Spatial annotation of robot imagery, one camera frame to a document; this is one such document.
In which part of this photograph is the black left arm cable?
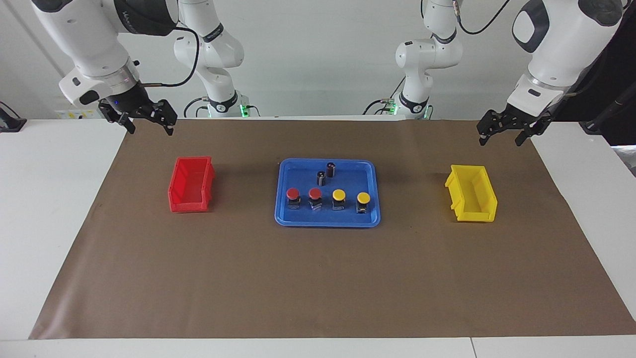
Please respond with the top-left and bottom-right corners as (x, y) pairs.
(455, 0), (512, 36)

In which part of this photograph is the yellow plastic bin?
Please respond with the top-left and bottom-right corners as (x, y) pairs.
(444, 165), (498, 222)

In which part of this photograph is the red plastic bin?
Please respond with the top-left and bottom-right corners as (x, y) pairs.
(167, 156), (216, 213)

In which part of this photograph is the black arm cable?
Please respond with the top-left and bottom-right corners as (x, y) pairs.
(455, 0), (512, 36)
(137, 26), (200, 88)

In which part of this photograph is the grey white box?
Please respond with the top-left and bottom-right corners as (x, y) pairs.
(611, 144), (636, 178)

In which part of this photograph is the white wall power strip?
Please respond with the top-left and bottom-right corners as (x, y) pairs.
(55, 108), (102, 120)

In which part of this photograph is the brown paper mat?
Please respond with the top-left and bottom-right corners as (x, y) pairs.
(29, 118), (636, 340)

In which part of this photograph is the black clamp object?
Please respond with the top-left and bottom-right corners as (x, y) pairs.
(0, 102), (26, 133)

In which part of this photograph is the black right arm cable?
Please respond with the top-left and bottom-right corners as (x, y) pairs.
(137, 26), (200, 88)

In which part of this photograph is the blue plastic tray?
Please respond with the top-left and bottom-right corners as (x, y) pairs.
(274, 158), (382, 228)

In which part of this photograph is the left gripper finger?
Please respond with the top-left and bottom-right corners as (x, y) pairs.
(477, 109), (508, 147)
(515, 115), (554, 147)

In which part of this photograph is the black right base cable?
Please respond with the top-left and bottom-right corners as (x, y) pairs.
(183, 96), (212, 119)

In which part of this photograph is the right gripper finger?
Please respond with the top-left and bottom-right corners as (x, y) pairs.
(147, 99), (178, 136)
(98, 99), (136, 135)

